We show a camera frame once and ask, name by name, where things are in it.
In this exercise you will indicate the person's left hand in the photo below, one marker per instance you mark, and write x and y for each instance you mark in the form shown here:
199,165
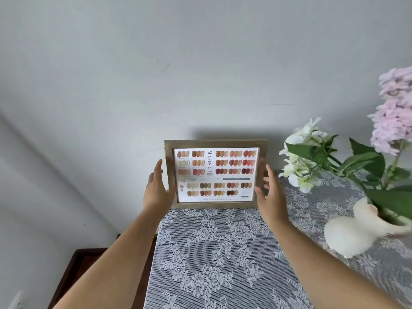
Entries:
157,196

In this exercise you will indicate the person's right hand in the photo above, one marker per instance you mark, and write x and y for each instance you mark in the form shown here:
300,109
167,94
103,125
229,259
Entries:
273,209

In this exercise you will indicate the white artificial hydrangea stem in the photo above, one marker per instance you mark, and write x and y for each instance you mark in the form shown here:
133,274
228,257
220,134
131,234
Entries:
299,176

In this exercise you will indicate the framed nail colour chart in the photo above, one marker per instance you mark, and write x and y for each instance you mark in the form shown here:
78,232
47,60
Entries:
219,170

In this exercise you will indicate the white cat vase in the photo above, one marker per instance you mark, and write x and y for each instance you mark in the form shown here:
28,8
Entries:
347,234

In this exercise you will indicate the pink artificial lilac stem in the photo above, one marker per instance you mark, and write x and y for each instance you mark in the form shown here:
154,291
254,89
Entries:
392,125

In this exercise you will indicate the person's left forearm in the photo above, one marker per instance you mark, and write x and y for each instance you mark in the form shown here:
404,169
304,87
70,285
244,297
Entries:
112,270

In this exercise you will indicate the person's right forearm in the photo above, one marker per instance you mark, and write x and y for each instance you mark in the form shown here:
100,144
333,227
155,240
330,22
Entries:
322,270

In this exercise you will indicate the grey floral lace tablecloth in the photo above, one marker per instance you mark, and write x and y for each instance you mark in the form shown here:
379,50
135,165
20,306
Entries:
322,202

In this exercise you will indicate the dark wooden furniture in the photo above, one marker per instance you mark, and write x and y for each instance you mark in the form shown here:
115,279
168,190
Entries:
75,267

